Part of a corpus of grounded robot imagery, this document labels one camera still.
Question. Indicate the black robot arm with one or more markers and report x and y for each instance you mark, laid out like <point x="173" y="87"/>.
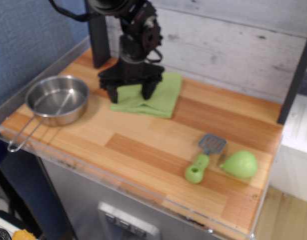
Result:
<point x="141" y="35"/>

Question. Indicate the green cloth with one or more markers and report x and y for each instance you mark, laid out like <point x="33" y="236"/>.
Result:
<point x="161" y="103"/>

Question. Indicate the steel pan with wire handle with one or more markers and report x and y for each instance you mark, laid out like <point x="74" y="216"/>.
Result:
<point x="54" y="101"/>

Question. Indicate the clear acrylic table guard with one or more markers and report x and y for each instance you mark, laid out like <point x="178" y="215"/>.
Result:
<point x="145" y="157"/>

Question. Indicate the green grey toy spatula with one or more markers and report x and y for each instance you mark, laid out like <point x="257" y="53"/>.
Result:
<point x="211" y="145"/>

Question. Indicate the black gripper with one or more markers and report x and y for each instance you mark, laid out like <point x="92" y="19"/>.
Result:
<point x="124" y="73"/>

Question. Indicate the white side cabinet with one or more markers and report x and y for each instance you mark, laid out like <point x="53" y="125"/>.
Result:
<point x="289" y="170"/>

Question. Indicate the green toy pear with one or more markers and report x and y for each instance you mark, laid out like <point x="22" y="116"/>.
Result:
<point x="241" y="164"/>

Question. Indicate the yellow object at bottom left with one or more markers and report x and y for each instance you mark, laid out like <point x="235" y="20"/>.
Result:
<point x="23" y="235"/>

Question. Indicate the silver button control panel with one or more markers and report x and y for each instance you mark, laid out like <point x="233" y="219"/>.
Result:
<point x="120" y="225"/>

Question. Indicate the dark left shelf post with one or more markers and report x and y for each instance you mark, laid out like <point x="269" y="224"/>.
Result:
<point x="99" y="41"/>

